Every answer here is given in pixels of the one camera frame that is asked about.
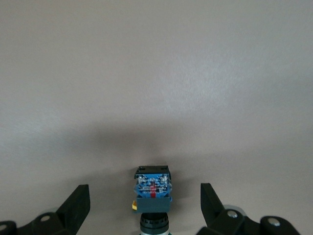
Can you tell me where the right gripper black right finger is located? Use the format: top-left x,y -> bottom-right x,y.
200,183 -> 302,235

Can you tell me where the green push button switch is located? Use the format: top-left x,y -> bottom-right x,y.
132,165 -> 173,235

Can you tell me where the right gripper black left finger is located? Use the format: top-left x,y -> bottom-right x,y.
0,185 -> 90,235

